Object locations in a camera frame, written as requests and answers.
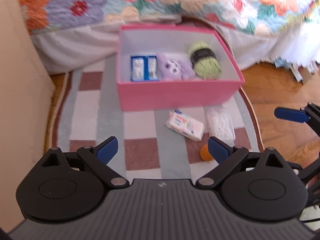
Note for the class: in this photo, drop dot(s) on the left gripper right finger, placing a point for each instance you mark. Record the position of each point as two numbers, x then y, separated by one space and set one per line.
220 151

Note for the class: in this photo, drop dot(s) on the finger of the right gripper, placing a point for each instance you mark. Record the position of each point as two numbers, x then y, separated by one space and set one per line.
294 115

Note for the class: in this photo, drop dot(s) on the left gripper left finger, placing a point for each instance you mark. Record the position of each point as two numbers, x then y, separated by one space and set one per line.
99 155

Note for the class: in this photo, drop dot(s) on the orange ball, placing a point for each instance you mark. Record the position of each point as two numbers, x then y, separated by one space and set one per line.
204 153

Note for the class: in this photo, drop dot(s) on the clear plastic swab box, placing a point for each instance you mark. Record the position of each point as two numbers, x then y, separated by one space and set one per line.
219 123

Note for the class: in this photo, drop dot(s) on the white pink tissue pack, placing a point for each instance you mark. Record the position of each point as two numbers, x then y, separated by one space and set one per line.
185 125

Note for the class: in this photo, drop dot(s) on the blue packet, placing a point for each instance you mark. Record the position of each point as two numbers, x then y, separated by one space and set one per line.
144 68

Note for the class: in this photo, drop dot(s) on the purple plush toy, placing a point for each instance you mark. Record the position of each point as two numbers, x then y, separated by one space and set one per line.
173 70

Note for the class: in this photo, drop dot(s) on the checkered round rug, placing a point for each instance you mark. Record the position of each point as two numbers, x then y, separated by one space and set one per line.
102 101

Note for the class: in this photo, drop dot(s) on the papers under bed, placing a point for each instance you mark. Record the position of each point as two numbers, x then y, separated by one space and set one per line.
300 73

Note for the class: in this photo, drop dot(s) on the green yarn ball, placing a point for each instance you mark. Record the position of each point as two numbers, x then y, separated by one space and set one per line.
204 62

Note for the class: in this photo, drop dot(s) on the white bed skirt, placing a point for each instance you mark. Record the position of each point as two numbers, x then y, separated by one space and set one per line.
74 48

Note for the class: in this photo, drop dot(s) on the floral quilt bedspread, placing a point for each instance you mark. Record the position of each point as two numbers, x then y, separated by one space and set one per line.
257 17

